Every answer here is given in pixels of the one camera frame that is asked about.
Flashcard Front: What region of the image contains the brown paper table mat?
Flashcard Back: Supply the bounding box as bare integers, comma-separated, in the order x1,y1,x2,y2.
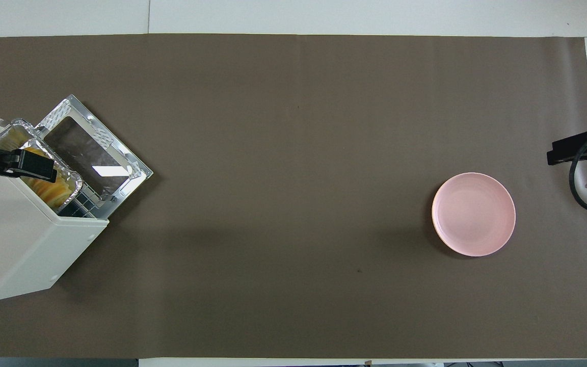
0,34,587,359

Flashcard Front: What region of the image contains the wire oven rack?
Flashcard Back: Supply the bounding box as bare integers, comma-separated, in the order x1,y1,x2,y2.
62,185,109,218

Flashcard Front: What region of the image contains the white toaster oven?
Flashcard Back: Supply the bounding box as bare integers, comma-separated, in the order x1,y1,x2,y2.
0,116,110,303

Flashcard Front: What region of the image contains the glass oven door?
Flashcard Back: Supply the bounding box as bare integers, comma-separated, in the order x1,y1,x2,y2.
35,94,153,212

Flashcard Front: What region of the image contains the aluminium foil tray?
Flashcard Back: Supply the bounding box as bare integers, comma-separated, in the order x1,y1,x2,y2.
0,119,84,212

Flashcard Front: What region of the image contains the pink round plate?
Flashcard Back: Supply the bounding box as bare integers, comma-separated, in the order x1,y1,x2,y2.
432,172,516,257

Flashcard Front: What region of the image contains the golden ridged bread loaf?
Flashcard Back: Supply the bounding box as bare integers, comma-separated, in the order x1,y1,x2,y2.
4,126,77,205

